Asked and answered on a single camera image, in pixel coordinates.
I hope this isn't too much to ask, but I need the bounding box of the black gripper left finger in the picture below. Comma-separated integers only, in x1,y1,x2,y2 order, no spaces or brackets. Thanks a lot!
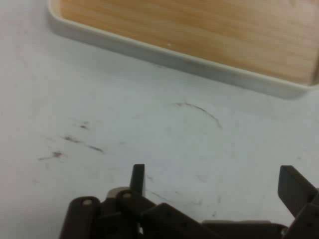
59,163,225,239

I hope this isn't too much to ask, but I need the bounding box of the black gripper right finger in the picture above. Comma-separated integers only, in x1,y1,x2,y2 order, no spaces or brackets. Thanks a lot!
278,165,319,239

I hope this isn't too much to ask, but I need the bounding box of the wooden tray with cream rim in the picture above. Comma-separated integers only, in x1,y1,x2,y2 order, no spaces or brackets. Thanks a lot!
47,0,319,100

